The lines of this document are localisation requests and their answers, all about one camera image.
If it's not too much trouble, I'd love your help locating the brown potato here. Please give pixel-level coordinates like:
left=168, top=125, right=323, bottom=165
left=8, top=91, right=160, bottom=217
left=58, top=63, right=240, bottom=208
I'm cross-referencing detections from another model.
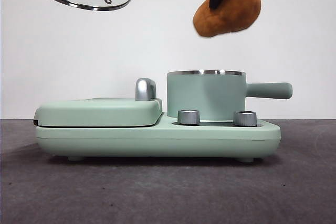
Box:
left=193, top=0, right=263, bottom=38

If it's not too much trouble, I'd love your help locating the silver control knob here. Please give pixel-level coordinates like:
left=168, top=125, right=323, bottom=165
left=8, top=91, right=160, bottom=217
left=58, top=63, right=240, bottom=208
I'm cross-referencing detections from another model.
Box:
left=233, top=110, right=257, bottom=127
left=177, top=109, right=200, bottom=125

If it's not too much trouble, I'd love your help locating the mint green breakfast machine base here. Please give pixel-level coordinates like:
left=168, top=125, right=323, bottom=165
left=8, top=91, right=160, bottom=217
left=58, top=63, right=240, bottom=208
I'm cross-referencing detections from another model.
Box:
left=34, top=112, right=281, bottom=162

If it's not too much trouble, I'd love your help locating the mint green griddle cover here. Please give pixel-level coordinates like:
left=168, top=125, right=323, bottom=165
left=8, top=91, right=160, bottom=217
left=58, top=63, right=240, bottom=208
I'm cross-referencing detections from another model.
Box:
left=33, top=98, right=163, bottom=128

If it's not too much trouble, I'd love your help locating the mint green handled steamer pot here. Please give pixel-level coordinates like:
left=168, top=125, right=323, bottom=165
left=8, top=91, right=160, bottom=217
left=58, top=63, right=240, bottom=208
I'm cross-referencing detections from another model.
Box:
left=166, top=69, right=293, bottom=120

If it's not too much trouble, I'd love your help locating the chrome griddle cover handle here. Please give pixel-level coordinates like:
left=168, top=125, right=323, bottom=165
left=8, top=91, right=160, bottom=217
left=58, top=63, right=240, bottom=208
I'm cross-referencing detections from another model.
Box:
left=134, top=78, right=158, bottom=102

